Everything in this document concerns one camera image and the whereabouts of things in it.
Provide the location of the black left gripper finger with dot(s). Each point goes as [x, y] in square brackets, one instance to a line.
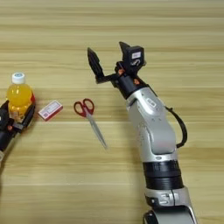
[5, 105]
[29, 115]

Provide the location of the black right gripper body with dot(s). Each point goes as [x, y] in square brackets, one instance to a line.
[126, 81]

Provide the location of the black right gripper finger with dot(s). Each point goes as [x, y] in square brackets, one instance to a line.
[94, 62]
[123, 47]

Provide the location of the red white card box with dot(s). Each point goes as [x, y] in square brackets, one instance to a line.
[50, 110]

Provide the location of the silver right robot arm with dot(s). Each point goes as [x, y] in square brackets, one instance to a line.
[151, 125]

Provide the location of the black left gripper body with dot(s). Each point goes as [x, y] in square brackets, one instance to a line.
[7, 134]

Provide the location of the orange juice bottle white cap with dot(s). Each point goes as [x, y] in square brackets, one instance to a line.
[19, 97]

